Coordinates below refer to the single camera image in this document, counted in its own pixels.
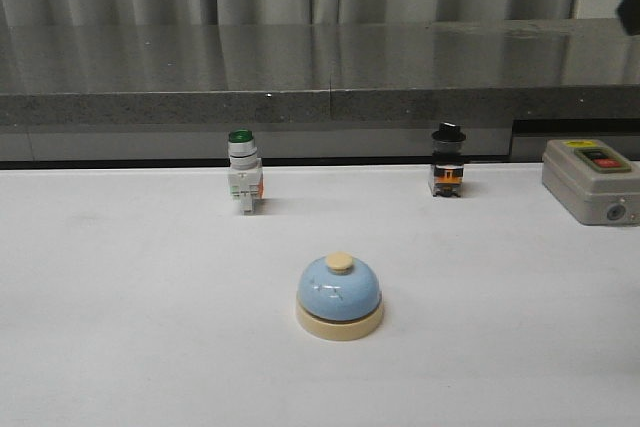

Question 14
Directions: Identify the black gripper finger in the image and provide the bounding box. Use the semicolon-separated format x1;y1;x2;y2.
616;0;640;36

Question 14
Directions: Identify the light blue call bell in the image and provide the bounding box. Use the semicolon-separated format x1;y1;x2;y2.
296;252;384;341

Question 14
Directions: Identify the grey stone counter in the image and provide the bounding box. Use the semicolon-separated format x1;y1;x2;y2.
1;19;639;167

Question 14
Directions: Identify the grey on-off switch box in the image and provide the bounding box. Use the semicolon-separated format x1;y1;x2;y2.
542;139;639;226

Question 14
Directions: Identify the black rotary selector switch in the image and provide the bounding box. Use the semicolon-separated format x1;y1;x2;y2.
428;122;466;197

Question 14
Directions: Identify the green push button switch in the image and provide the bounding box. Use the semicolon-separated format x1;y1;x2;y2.
227;128;264;214

